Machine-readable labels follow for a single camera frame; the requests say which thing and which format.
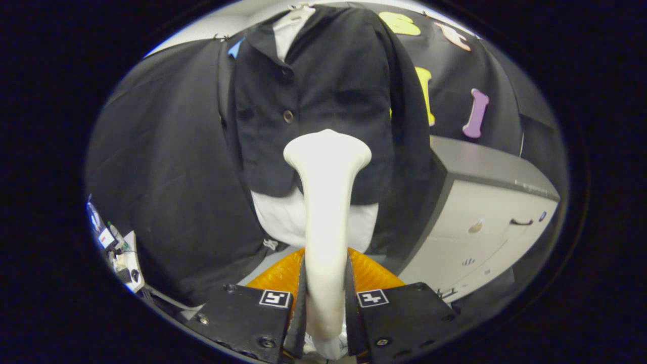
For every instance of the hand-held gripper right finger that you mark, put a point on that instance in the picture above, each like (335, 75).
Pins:
(404, 318)

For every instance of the black suit jacket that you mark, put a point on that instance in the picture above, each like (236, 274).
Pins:
(328, 86)

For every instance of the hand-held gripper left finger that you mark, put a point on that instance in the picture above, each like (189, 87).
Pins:
(242, 316)

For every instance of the black backdrop cloth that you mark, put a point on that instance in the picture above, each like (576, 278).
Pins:
(167, 167)

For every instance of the small black oval device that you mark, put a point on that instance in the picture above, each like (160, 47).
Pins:
(134, 275)

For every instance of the white garment steamer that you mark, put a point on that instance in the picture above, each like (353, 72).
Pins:
(326, 212)

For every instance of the white plastic clip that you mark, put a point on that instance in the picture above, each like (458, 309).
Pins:
(270, 244)

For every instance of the grey cabinet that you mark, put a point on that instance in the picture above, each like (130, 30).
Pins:
(475, 162)

